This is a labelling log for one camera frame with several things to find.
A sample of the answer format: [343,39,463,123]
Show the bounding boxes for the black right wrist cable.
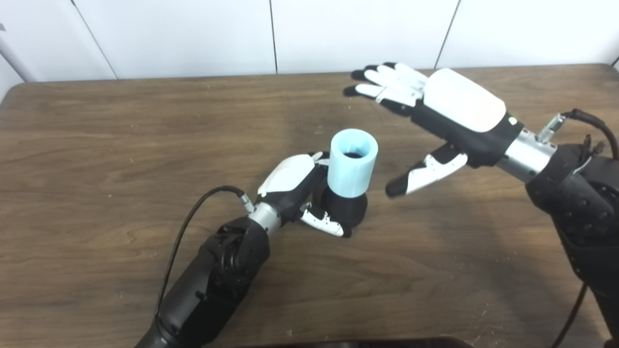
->
[536,109,619,348]

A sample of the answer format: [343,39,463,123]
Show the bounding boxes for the black funnel-shaped nozzle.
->
[321,186,368,228]

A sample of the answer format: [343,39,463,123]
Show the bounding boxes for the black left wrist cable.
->
[154,186,255,319]

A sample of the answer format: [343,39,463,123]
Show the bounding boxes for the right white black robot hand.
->
[343,62,525,199]

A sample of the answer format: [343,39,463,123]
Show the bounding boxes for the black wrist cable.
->
[536,109,619,348]
[154,186,255,319]

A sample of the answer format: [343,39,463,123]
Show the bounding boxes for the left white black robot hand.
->
[254,151,353,239]

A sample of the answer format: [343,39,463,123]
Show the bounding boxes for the light-blue short hose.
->
[327,129,379,198]

